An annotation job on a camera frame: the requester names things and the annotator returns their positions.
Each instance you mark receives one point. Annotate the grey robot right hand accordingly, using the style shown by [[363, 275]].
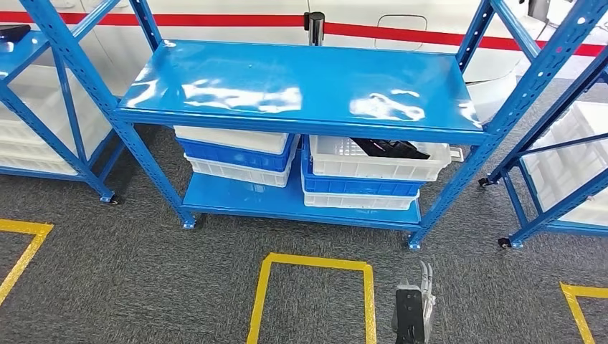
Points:
[[427, 285]]

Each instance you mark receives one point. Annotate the blue metal shelf rack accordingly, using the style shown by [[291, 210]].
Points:
[[285, 85], [71, 118], [522, 232]]

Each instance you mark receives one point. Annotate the black plastic part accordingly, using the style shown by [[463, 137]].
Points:
[[389, 148], [13, 32]]

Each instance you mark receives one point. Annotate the blue plastic crate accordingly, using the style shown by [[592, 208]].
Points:
[[233, 159], [361, 187]]

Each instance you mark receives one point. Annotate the yellow floor tape square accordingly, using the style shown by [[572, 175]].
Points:
[[577, 308]]

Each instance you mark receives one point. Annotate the white car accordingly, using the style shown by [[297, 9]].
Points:
[[237, 34]]

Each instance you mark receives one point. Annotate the black chrome stanchion post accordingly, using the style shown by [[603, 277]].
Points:
[[315, 28]]

